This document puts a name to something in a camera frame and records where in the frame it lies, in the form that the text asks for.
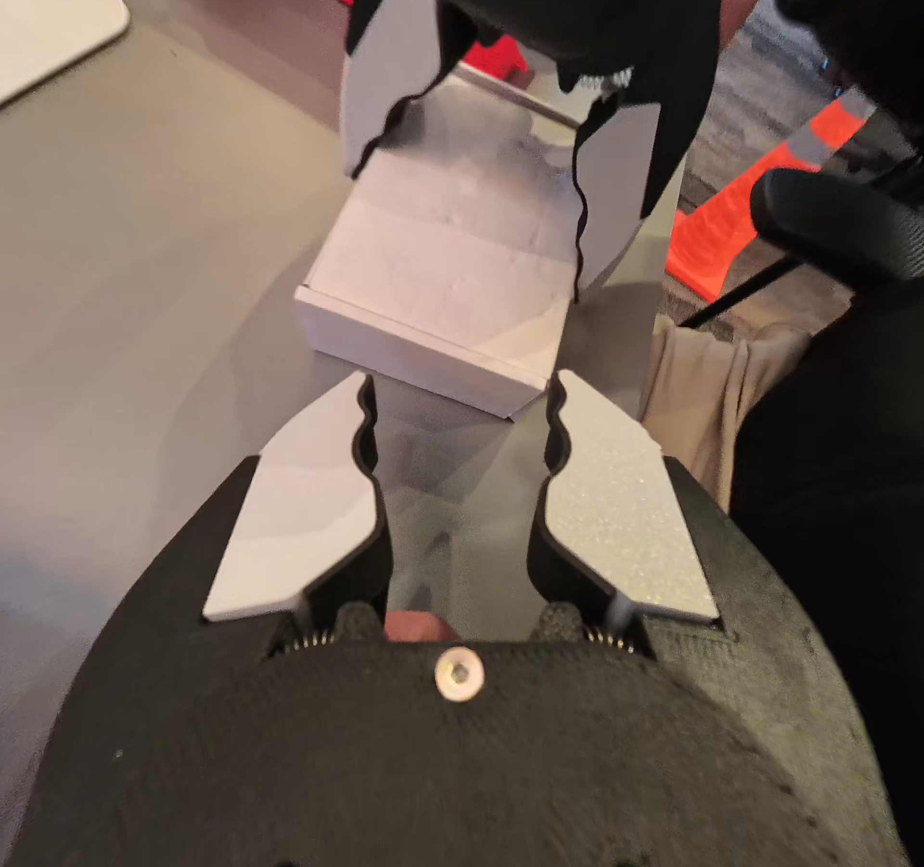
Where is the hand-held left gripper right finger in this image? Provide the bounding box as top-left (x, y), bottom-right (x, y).
top-left (526, 368), bottom-right (723, 624)

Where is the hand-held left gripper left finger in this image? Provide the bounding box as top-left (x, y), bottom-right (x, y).
top-left (202, 370), bottom-right (395, 624)

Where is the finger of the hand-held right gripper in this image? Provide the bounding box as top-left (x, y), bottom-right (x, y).
top-left (572, 66), bottom-right (664, 304)
top-left (339, 0), bottom-right (499, 182)

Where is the white cardboard box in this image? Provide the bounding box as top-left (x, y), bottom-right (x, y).
top-left (295, 62), bottom-right (654, 421)

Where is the orange traffic cone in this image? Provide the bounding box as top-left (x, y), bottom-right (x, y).
top-left (664, 93), bottom-right (879, 303)

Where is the beige cloth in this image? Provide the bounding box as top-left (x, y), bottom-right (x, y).
top-left (639, 317), bottom-right (820, 516)

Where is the person's black garment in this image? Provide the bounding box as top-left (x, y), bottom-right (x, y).
top-left (728, 282), bottom-right (924, 867)

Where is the white rounded mat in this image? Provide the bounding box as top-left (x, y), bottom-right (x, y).
top-left (0, 0), bottom-right (131, 106)

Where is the black cable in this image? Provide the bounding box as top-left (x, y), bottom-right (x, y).
top-left (677, 255), bottom-right (804, 330)

